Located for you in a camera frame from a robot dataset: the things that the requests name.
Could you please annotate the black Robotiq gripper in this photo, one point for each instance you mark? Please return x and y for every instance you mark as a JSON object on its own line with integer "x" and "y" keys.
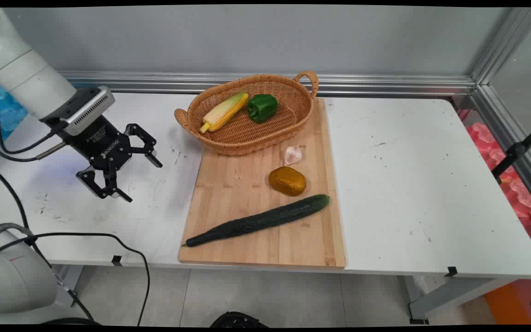
{"x": 102, "y": 145}

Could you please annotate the yellow-brown potato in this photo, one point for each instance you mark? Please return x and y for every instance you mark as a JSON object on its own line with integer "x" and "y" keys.
{"x": 287, "y": 181}

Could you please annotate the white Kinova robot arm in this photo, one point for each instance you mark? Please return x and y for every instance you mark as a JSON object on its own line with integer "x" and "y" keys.
{"x": 21, "y": 69}

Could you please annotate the black tape piece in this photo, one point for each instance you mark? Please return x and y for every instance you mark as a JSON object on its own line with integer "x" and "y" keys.
{"x": 451, "y": 271}
{"x": 117, "y": 260}

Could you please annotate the yellow corn cob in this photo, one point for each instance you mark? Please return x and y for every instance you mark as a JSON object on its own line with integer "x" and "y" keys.
{"x": 224, "y": 112}

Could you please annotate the wooden cutting board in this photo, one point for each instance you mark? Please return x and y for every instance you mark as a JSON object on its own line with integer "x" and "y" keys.
{"x": 247, "y": 184}

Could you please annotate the woven wicker basket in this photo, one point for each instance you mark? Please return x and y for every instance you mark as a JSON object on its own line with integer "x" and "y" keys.
{"x": 247, "y": 133}

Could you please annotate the blue plastic sheet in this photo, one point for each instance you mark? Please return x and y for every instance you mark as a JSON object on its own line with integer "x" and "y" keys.
{"x": 2, "y": 115}

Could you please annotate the grey table leg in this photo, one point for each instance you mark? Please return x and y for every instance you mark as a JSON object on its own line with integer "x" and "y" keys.
{"x": 68, "y": 281}
{"x": 450, "y": 295}

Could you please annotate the dark green cucumber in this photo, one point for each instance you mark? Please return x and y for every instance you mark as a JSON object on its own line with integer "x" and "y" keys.
{"x": 256, "y": 221}

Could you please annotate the green bell pepper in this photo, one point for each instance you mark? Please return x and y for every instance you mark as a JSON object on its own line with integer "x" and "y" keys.
{"x": 262, "y": 108}

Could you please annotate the white garlic bulb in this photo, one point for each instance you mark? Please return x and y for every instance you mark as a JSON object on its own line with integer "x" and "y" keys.
{"x": 292, "y": 155}

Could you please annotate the black round floor object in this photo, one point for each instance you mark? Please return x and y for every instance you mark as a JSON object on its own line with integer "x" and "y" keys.
{"x": 238, "y": 319}

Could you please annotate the black tripod stand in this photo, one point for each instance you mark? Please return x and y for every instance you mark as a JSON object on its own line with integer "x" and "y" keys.
{"x": 516, "y": 150}

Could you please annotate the pink plastic packaging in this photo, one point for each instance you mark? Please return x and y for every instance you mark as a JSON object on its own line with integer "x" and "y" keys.
{"x": 521, "y": 193}

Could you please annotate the orange floor object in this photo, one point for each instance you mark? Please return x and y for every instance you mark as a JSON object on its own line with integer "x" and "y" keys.
{"x": 514, "y": 304}

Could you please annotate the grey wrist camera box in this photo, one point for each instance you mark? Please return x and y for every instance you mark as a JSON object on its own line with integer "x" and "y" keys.
{"x": 88, "y": 109}

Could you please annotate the horizontal aluminium frame rail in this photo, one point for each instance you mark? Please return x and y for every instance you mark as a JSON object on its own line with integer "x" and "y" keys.
{"x": 155, "y": 80}

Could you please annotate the slanted aluminium frame post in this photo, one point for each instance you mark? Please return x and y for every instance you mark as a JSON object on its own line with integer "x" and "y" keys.
{"x": 500, "y": 50}

